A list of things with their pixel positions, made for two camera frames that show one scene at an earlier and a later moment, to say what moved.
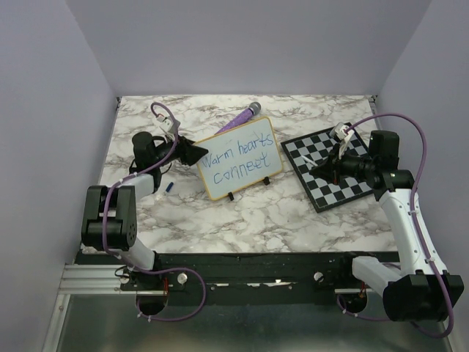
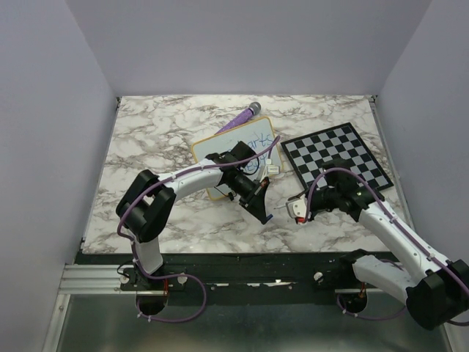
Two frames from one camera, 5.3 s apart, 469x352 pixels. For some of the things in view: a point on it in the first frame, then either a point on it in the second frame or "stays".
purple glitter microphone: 251,111 stays
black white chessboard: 324,194 stays
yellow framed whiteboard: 240,157 stays
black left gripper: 187,152 → 255,202
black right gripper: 332,169 → 312,213
